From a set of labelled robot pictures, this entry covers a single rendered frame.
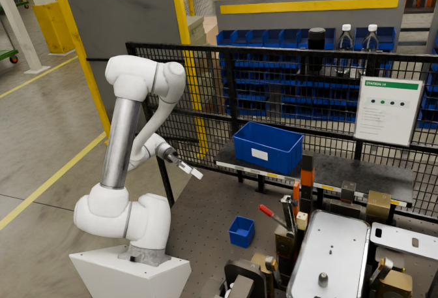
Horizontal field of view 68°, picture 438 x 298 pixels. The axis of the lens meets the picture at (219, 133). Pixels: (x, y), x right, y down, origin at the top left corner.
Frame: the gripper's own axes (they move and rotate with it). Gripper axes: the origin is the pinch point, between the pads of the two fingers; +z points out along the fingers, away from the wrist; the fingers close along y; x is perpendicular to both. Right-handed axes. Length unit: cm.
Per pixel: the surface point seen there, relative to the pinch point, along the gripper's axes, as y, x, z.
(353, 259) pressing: -17, -10, 82
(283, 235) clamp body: -23, -3, 59
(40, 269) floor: 50, 132, -91
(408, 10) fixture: 307, -355, -28
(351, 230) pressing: -10, -19, 76
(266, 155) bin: -4.5, -27.0, 28.9
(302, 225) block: -16, -10, 61
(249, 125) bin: 4.3, -37.0, 8.9
